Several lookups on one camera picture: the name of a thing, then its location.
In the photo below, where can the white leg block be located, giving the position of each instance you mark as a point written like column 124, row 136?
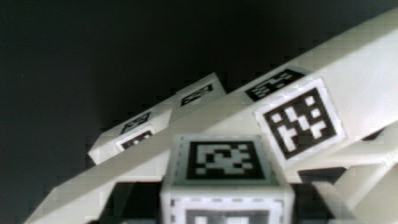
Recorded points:
column 124, row 135

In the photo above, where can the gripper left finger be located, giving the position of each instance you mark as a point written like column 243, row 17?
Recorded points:
column 131, row 206

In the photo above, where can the white chair back part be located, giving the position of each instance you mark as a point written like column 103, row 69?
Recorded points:
column 318, row 108

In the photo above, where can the small white tagged cube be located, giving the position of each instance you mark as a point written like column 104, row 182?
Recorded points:
column 222, row 188

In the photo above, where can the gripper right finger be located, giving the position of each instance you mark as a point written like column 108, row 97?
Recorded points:
column 318, row 206

